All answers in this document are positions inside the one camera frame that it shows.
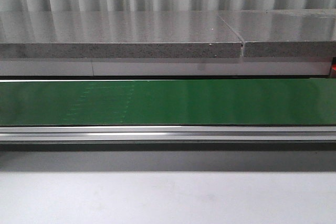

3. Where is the grey stone counter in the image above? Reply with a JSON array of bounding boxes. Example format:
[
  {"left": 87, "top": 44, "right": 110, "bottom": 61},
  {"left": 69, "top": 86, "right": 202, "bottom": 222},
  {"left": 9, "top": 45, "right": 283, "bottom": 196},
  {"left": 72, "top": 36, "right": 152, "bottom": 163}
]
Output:
[{"left": 1, "top": 9, "right": 335, "bottom": 77}]

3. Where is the green conveyor belt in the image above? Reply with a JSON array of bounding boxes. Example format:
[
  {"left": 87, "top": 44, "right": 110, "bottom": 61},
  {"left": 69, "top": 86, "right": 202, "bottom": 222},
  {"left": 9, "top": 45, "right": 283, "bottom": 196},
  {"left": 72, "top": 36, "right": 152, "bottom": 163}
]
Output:
[{"left": 1, "top": 78, "right": 335, "bottom": 126}]

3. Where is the red object at edge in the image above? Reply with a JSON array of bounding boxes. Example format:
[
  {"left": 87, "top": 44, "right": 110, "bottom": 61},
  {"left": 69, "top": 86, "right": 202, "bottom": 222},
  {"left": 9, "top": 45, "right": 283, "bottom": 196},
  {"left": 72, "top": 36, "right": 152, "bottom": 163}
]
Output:
[{"left": 330, "top": 57, "right": 336, "bottom": 78}]

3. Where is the aluminium conveyor frame rail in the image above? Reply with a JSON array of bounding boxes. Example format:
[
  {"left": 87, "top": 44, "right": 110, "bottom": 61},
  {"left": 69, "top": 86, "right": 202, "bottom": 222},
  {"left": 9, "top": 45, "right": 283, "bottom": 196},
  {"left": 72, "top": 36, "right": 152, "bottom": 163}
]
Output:
[{"left": 1, "top": 126, "right": 335, "bottom": 144}]

